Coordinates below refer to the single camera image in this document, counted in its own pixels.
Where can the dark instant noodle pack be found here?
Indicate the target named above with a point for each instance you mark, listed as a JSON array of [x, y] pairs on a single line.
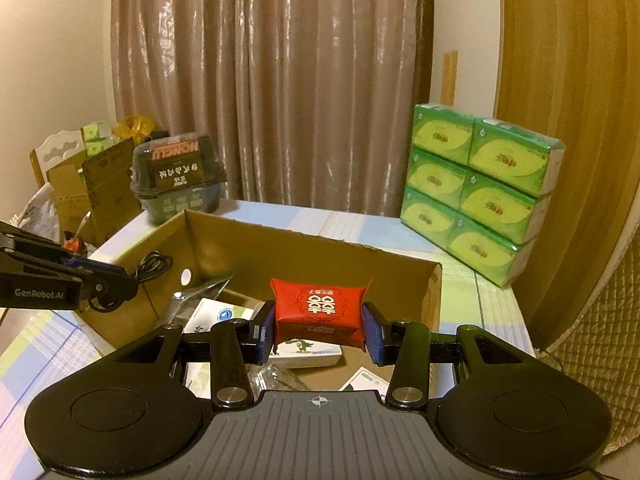
[[177, 180]]

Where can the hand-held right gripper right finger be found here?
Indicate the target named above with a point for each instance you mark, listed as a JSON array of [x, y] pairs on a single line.
[[372, 335]]

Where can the yellow plastic bag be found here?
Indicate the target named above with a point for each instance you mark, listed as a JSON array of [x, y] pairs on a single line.
[[132, 127]]

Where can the clear plastic bag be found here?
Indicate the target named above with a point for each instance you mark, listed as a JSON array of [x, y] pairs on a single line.
[[200, 295]]

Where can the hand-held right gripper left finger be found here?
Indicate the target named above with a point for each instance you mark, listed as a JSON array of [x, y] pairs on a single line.
[[264, 332]]

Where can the brown cardboard box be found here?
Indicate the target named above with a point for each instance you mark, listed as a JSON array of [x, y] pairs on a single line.
[[320, 255]]

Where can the small orange object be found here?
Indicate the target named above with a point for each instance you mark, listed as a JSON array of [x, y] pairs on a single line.
[[74, 244]]

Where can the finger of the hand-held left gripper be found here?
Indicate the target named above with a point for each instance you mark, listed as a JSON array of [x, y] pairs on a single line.
[[95, 265], [112, 290]]

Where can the white green medicine box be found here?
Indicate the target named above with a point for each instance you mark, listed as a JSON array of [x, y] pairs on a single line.
[[222, 312]]

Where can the small green box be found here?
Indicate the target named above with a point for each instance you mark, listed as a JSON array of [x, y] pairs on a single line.
[[307, 352]]

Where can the green tissue pack bundle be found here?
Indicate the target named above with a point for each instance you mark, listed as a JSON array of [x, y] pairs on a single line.
[[480, 190]]

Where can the beige curtain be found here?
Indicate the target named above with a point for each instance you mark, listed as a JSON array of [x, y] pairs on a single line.
[[270, 85]]

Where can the white chair back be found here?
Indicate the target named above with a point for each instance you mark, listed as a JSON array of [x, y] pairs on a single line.
[[55, 152]]

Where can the wooden door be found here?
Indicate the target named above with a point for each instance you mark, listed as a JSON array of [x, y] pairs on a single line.
[[565, 85]]

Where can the crumpled plastic bag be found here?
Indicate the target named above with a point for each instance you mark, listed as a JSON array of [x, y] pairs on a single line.
[[42, 215]]

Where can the light wooden board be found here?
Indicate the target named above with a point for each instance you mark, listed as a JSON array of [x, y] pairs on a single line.
[[449, 77]]

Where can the thin pen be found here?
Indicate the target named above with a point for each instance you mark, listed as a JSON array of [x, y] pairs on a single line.
[[84, 224]]

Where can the small green tissue packets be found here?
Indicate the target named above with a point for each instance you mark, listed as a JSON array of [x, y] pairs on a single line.
[[97, 137]]

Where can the red packet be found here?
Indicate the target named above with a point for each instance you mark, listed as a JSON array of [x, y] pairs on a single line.
[[320, 310]]

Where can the open cardboard carton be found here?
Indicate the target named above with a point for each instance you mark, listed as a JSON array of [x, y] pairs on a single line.
[[107, 195]]

